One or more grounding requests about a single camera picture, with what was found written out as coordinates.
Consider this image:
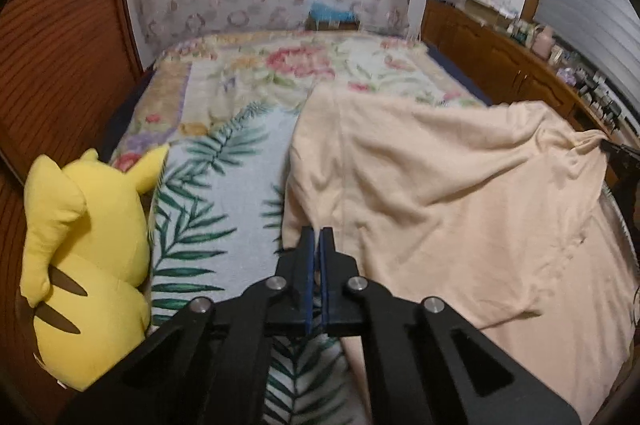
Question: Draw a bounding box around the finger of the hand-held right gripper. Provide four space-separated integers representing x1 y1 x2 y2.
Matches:
600 139 640 166

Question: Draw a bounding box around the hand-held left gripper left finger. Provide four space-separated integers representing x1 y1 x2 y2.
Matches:
57 226 319 425

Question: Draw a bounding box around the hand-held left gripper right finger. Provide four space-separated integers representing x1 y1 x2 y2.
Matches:
319 227 583 425

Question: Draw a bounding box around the peach printed t-shirt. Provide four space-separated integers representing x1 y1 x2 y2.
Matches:
280 82 640 421

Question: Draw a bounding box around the leaf print blanket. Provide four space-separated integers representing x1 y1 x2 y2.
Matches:
147 102 371 425

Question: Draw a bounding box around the pink bottle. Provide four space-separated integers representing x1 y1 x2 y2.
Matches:
531 26 555 58

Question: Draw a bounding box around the long wooden cabinet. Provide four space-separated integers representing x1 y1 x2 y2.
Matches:
420 0 640 146

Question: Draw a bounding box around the open cardboard box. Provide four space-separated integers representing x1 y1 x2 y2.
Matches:
465 0 506 26

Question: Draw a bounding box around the floral blanket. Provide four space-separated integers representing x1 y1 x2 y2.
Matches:
110 30 488 170

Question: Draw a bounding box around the yellow plush toy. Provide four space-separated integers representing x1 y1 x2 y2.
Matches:
20 144 171 392

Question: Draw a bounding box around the small cardboard box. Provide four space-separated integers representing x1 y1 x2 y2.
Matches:
305 17 361 32

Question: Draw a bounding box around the blue plastic bag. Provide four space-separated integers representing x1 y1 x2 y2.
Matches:
307 2 358 23

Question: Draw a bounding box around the wooden louvred wardrobe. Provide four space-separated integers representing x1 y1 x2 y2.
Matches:
0 0 146 406

